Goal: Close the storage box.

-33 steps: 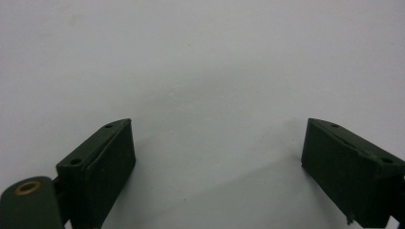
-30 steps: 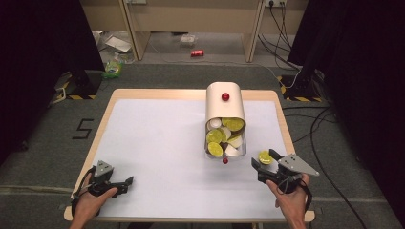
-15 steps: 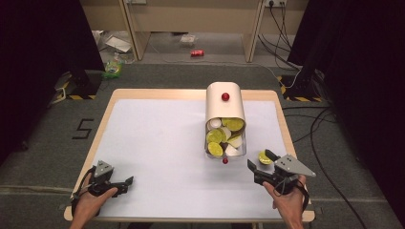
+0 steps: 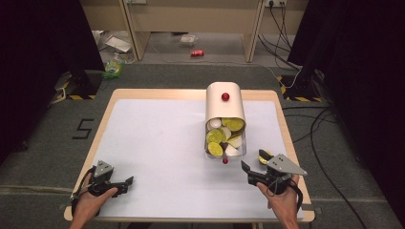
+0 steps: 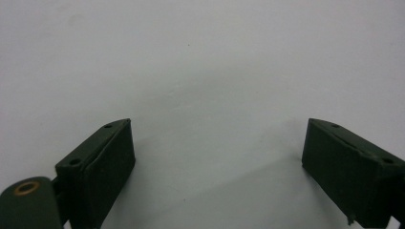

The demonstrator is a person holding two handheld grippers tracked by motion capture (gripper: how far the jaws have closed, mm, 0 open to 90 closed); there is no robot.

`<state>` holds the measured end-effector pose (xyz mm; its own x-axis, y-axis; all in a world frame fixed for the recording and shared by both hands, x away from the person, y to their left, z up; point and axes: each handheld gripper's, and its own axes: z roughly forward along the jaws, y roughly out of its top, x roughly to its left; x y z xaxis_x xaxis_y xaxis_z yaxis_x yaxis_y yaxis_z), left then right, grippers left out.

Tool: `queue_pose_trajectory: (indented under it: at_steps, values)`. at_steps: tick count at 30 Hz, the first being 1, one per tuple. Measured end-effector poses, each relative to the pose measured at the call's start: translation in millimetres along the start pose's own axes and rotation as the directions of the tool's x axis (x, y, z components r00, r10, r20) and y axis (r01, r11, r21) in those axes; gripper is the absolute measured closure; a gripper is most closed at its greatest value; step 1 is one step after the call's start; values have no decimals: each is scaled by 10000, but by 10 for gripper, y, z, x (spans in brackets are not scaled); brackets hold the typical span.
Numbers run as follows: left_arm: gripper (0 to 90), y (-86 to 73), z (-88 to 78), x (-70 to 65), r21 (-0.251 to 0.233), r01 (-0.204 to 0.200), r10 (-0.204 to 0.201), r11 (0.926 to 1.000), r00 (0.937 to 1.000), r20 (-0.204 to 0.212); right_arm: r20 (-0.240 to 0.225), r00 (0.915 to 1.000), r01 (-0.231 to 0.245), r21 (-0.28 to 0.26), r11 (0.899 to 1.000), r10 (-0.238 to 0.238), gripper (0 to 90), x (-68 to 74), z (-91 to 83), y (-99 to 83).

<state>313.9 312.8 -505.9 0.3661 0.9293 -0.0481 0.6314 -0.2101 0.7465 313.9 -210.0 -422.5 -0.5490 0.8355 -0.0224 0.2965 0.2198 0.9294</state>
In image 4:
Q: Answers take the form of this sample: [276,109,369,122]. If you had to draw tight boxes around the wooden desk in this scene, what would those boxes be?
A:
[78,0,309,64]

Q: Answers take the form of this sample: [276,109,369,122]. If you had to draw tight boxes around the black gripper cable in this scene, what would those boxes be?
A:
[70,165,97,218]
[287,182,304,213]

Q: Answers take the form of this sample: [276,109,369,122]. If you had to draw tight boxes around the black power cables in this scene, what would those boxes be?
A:
[257,2,303,71]

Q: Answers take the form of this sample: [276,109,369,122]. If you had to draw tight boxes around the pile of toy fruit slices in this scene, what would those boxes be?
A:
[205,116,246,158]

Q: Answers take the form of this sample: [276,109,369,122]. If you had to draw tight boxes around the black stand base striped tape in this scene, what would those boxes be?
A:
[276,73,325,103]
[50,70,103,101]

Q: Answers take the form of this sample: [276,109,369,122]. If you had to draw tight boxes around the green plastic bag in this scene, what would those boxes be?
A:
[101,58,124,80]

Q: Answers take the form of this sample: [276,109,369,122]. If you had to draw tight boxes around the black floor cable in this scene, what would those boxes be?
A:
[281,105,369,229]

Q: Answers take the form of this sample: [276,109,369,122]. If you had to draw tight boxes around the cream metal bread box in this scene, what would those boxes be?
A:
[203,81,248,165]

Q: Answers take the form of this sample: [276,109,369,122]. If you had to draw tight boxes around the white packaging sheets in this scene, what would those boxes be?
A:
[91,30,134,54]

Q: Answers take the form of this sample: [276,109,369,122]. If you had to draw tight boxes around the wooden table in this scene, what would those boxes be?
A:
[63,88,316,223]

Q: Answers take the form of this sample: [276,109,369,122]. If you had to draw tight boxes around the black curtain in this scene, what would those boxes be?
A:
[0,0,105,163]
[287,0,405,220]

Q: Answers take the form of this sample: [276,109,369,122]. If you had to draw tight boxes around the clear plastic box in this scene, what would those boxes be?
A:
[179,33,199,46]

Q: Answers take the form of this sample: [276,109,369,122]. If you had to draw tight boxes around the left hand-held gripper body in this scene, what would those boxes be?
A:
[87,159,129,198]

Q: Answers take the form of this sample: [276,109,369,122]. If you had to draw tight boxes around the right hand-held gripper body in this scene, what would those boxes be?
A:
[246,154,309,196]

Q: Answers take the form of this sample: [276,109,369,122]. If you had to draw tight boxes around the yellow toy lemon piece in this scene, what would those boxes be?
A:
[259,150,274,166]

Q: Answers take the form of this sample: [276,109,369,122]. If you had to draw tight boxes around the white table mat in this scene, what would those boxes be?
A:
[91,97,306,220]

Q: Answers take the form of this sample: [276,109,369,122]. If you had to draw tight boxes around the person's left hand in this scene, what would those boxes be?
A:
[73,187,119,224]

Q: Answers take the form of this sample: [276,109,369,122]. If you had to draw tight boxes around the person's right hand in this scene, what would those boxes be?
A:
[255,176,301,220]

